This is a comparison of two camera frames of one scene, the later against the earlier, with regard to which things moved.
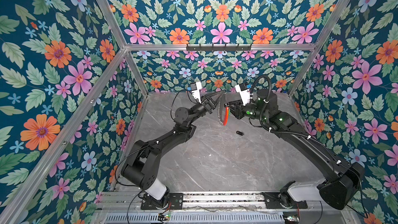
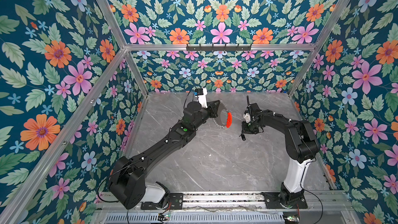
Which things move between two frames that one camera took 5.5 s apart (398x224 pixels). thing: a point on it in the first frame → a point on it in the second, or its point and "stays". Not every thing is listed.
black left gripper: x=208 y=105 → x=213 y=108
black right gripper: x=238 y=108 → x=244 y=129
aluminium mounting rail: x=132 y=201 stays
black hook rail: x=218 y=48 stays
